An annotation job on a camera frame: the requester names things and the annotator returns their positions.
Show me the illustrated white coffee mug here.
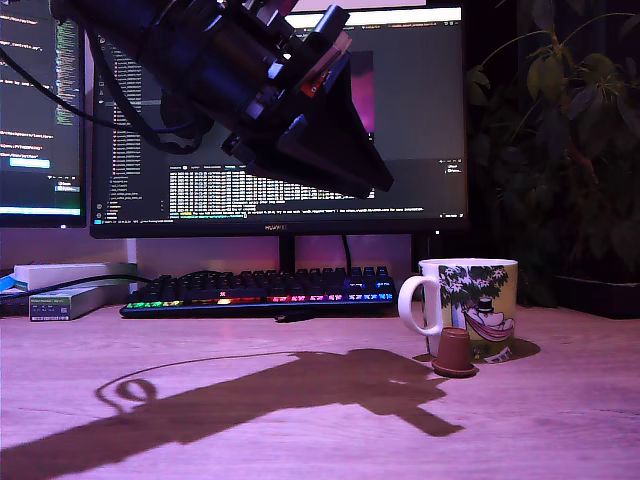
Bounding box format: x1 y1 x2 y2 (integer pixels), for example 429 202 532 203
397 257 520 365

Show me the green labelled box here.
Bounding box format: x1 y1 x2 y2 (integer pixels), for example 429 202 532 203
28 284 132 322

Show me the black monitor stand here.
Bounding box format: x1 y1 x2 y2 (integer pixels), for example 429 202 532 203
278 234 296 274

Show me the black backlit keyboard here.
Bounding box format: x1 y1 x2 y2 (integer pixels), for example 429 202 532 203
118 266 399 320

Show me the large black computer monitor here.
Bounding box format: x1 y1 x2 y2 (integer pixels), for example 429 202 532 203
89 5 469 239

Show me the brown coffee capsule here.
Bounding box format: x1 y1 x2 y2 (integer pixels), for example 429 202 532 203
431 327 479 379

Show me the black monitor with code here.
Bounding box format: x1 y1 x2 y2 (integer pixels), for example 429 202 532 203
0 0 87 229

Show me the black headset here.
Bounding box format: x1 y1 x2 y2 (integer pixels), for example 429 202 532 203
159 93 211 139

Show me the white cardboard box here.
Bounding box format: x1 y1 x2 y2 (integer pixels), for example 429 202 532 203
13 263 137 292

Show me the black cable over boxes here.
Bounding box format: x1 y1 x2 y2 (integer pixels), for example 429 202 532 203
0 273 154 301

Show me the green leafy houseplant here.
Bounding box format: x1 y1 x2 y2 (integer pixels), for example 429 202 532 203
467 0 640 307

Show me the dark plant pot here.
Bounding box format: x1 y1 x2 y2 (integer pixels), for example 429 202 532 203
554 274 640 321

